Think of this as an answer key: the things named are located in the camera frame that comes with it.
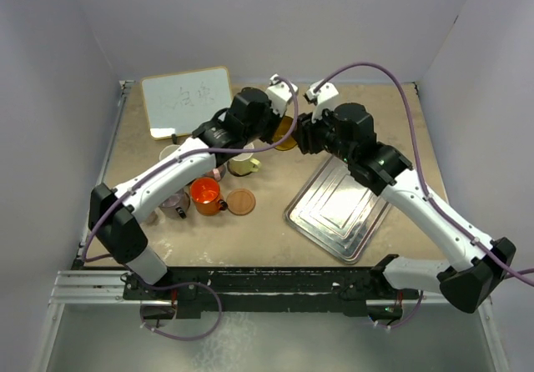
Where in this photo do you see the light wooden coaster bottom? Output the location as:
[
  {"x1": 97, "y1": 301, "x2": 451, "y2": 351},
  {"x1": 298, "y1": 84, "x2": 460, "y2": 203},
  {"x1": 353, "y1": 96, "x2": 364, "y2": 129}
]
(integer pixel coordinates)
[{"x1": 226, "y1": 189, "x2": 256, "y2": 216}]

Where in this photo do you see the white board with stand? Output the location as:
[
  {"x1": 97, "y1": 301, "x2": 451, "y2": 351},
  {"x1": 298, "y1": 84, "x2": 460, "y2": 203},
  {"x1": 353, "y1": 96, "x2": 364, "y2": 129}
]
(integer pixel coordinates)
[{"x1": 140, "y1": 66, "x2": 232, "y2": 140}]

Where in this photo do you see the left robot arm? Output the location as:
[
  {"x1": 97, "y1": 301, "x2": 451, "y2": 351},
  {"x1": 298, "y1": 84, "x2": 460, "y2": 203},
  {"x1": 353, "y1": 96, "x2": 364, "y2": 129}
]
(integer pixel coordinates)
[{"x1": 88, "y1": 81, "x2": 298, "y2": 299}]

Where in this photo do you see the dark mug white interior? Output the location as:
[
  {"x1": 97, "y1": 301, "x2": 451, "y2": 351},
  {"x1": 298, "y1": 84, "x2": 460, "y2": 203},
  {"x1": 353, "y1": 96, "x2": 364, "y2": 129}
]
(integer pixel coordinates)
[{"x1": 159, "y1": 144, "x2": 180, "y2": 162}]

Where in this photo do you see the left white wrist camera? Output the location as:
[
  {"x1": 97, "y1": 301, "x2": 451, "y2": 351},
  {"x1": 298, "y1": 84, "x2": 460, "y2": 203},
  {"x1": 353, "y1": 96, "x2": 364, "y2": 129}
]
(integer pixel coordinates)
[{"x1": 264, "y1": 73, "x2": 299, "y2": 116}]

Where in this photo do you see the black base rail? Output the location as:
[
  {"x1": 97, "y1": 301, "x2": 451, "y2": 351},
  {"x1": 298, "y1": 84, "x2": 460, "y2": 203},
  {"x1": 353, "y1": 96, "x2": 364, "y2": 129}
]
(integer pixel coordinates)
[{"x1": 121, "y1": 267, "x2": 419, "y2": 319}]

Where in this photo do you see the orange glass cup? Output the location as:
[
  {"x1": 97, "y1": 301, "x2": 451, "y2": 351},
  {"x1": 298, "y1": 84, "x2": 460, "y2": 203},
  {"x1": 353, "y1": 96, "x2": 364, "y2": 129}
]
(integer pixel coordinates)
[{"x1": 189, "y1": 177, "x2": 228, "y2": 216}]

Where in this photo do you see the steel tray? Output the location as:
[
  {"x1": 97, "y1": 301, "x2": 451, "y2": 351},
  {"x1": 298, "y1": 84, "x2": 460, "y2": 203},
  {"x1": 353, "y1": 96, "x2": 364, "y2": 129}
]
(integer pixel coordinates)
[{"x1": 285, "y1": 156, "x2": 390, "y2": 264}]

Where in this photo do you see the purple mug black rim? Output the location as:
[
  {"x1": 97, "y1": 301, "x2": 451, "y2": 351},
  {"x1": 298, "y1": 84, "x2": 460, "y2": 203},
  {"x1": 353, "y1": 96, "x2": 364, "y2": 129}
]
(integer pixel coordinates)
[{"x1": 159, "y1": 189, "x2": 191, "y2": 219}]

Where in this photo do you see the pink mug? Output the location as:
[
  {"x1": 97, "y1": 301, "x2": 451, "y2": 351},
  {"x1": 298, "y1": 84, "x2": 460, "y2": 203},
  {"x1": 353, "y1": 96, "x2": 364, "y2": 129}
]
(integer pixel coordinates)
[{"x1": 206, "y1": 164, "x2": 227, "y2": 181}]

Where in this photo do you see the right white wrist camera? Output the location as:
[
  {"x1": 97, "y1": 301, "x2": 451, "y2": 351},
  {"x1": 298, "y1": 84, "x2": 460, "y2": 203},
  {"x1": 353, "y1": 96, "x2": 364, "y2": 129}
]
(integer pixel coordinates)
[{"x1": 304, "y1": 81, "x2": 341, "y2": 123}]

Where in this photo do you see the small pink bottle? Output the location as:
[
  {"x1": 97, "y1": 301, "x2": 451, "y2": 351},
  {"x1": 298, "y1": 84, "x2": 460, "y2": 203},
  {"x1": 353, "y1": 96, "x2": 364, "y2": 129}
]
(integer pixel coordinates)
[{"x1": 144, "y1": 211, "x2": 159, "y2": 225}]

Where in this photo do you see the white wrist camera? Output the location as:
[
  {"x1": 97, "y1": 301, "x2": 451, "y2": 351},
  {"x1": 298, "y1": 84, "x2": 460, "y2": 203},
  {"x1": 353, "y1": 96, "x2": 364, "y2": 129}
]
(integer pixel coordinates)
[
  {"x1": 304, "y1": 81, "x2": 341, "y2": 123},
  {"x1": 264, "y1": 73, "x2": 299, "y2": 116}
]

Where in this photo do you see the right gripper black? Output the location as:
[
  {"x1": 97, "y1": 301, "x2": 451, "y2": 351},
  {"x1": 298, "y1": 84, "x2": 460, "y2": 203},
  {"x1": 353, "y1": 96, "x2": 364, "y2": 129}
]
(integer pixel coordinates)
[{"x1": 292, "y1": 101, "x2": 355, "y2": 164}]

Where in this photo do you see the pale yellow mug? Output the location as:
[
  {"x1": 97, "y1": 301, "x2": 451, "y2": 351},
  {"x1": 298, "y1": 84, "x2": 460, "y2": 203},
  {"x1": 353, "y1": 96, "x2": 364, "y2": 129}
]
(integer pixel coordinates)
[{"x1": 228, "y1": 153, "x2": 261, "y2": 176}]

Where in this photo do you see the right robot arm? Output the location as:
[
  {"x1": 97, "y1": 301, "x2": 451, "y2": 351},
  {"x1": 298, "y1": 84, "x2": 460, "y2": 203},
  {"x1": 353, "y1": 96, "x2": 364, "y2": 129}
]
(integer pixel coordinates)
[{"x1": 292, "y1": 103, "x2": 516, "y2": 314}]

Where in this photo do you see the aluminium frame rail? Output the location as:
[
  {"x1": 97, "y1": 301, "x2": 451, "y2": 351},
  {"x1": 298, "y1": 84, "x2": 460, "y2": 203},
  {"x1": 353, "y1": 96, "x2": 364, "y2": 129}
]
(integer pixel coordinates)
[{"x1": 49, "y1": 270, "x2": 124, "y2": 305}]

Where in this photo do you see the yellow glass cup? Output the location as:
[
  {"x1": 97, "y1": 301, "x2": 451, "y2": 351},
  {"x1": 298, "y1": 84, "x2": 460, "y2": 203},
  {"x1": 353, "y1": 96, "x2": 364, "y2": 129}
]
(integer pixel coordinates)
[{"x1": 273, "y1": 116, "x2": 297, "y2": 151}]

